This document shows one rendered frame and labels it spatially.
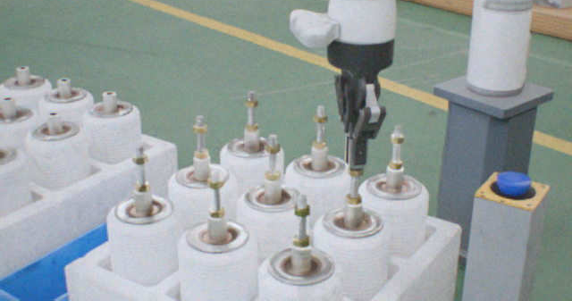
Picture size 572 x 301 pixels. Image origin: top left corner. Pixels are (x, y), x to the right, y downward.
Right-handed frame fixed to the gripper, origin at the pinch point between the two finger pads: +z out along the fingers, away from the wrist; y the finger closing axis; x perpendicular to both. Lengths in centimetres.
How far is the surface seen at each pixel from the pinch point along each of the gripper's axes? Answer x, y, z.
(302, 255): 8.7, -9.4, 7.7
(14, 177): 43, 26, 12
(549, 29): -122, 157, 33
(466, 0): -104, 190, 30
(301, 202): 8.7, -8.7, 1.4
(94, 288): 32.2, 4.7, 18.1
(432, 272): -11.6, 0.8, 19.3
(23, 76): 45, 62, 8
